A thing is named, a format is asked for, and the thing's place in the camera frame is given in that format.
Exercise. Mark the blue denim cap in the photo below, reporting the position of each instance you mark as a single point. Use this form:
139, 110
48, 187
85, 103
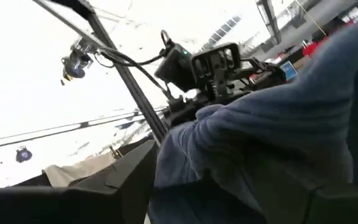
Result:
259, 140

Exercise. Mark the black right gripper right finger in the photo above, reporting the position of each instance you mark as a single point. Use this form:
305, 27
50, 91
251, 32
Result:
343, 205

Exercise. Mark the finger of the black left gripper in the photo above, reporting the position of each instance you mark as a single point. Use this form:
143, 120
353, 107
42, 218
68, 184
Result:
182, 112
239, 95

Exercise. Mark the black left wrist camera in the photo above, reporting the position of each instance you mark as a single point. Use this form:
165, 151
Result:
176, 68

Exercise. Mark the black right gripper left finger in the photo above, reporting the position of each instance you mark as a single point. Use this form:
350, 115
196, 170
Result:
73, 205

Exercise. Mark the small blue screen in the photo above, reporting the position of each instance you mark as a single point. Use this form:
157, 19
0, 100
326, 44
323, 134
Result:
288, 70

